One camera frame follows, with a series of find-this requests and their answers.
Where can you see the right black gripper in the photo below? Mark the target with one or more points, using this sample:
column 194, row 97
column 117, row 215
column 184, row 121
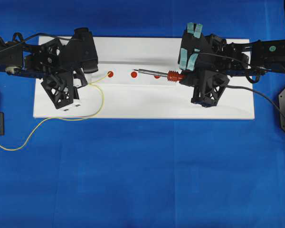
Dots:
column 216, row 59

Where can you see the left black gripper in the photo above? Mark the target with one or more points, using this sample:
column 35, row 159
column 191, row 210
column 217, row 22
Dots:
column 59, row 83

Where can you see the red handled soldering iron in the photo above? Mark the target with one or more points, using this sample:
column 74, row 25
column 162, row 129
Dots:
column 171, row 75

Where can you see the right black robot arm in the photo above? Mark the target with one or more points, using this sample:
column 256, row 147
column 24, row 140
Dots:
column 264, row 56

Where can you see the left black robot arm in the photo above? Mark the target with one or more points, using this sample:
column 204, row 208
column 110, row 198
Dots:
column 12, row 55

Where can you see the small raised white plate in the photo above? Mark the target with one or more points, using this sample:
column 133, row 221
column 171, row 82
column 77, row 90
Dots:
column 119, row 73

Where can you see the large white base board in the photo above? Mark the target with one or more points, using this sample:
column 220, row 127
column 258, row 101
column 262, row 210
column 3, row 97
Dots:
column 148, row 101

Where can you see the blue table cloth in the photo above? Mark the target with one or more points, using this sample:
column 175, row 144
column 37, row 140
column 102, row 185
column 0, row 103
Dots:
column 139, row 173

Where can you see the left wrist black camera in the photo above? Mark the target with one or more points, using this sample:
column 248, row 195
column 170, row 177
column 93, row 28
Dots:
column 80, row 52

